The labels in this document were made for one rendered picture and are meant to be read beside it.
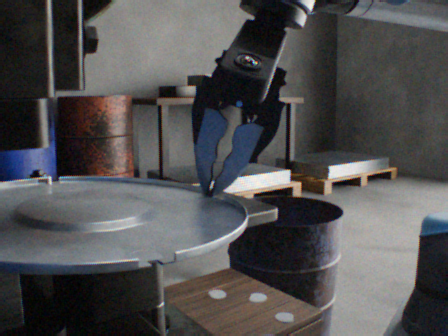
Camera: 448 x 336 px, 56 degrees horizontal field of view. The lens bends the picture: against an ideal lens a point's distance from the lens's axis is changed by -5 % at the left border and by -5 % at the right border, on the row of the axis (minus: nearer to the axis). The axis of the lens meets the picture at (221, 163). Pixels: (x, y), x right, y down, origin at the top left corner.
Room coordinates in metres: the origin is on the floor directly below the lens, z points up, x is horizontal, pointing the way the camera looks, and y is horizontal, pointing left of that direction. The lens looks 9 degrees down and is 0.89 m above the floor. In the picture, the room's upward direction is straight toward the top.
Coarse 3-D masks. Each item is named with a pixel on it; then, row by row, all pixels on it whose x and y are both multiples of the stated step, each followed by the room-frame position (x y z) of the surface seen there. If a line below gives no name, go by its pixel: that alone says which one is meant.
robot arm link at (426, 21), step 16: (320, 0) 0.58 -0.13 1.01; (368, 0) 0.62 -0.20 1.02; (416, 0) 0.64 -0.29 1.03; (432, 0) 0.65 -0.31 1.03; (352, 16) 0.65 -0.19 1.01; (368, 16) 0.65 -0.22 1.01; (384, 16) 0.65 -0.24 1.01; (400, 16) 0.65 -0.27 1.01; (416, 16) 0.66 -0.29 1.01; (432, 16) 0.67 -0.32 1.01
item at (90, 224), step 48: (0, 192) 0.43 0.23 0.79; (48, 192) 0.44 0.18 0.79; (96, 192) 0.43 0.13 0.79; (144, 192) 0.47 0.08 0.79; (192, 192) 0.48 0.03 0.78; (0, 240) 0.28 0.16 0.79; (48, 240) 0.29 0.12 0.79; (96, 240) 0.30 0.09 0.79; (144, 240) 0.30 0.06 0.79; (192, 240) 0.31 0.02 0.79
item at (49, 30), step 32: (0, 0) 0.27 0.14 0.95; (32, 0) 0.28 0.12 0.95; (64, 0) 0.32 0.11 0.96; (0, 32) 0.27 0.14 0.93; (32, 32) 0.28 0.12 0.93; (64, 32) 0.32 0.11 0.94; (96, 32) 0.34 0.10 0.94; (0, 64) 0.27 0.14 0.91; (32, 64) 0.28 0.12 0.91; (64, 64) 0.32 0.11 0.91; (0, 96) 0.27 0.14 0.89; (32, 96) 0.28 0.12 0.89
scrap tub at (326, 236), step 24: (288, 216) 1.73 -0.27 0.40; (312, 216) 1.69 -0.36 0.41; (336, 216) 1.57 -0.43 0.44; (240, 240) 1.41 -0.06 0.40; (264, 240) 1.35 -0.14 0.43; (288, 240) 1.33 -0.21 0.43; (312, 240) 1.34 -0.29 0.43; (336, 240) 1.41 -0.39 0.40; (240, 264) 1.41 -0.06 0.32; (264, 264) 1.35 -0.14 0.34; (288, 264) 1.33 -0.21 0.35; (312, 264) 1.34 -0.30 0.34; (336, 264) 1.44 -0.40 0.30; (288, 288) 1.34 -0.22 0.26; (312, 288) 1.35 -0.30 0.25
